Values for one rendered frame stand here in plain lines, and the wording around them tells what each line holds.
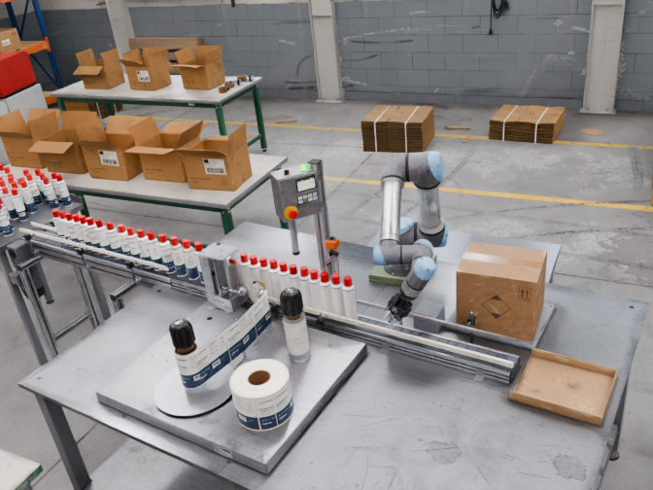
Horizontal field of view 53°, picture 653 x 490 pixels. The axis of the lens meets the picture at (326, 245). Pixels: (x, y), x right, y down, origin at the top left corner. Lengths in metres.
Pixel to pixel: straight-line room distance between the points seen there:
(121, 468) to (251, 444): 1.16
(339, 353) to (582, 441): 0.90
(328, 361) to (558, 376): 0.83
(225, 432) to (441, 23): 6.30
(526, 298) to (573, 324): 0.32
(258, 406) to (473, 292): 0.93
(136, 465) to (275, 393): 1.23
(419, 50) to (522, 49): 1.18
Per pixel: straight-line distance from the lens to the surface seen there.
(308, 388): 2.42
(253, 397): 2.20
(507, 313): 2.60
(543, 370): 2.55
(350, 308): 2.66
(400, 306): 2.47
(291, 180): 2.57
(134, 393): 2.60
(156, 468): 3.24
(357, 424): 2.33
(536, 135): 6.85
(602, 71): 7.69
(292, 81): 8.90
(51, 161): 5.29
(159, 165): 4.63
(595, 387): 2.51
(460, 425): 2.32
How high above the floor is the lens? 2.46
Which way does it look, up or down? 29 degrees down
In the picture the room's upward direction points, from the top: 7 degrees counter-clockwise
